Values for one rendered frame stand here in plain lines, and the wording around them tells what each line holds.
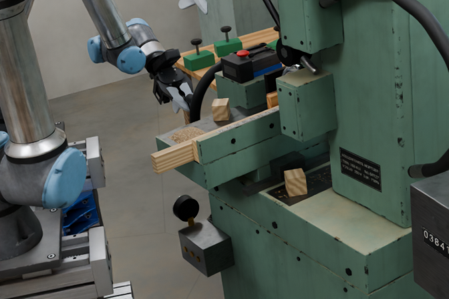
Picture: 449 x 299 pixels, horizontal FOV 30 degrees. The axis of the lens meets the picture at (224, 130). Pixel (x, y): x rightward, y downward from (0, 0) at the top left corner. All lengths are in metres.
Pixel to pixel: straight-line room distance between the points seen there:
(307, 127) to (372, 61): 0.20
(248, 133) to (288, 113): 0.17
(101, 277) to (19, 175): 0.31
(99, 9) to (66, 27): 2.63
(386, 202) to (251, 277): 0.49
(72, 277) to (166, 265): 1.37
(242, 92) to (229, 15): 2.15
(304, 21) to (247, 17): 2.57
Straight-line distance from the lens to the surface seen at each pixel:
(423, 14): 1.36
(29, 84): 1.52
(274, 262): 1.88
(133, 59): 2.22
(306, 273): 1.78
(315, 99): 1.63
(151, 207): 3.50
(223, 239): 2.01
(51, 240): 1.75
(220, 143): 1.75
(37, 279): 1.76
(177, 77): 2.28
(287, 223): 1.76
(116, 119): 4.42
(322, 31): 1.55
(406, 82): 1.52
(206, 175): 1.75
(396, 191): 1.62
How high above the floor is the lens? 1.67
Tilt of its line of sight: 24 degrees down
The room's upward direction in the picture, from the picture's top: 8 degrees counter-clockwise
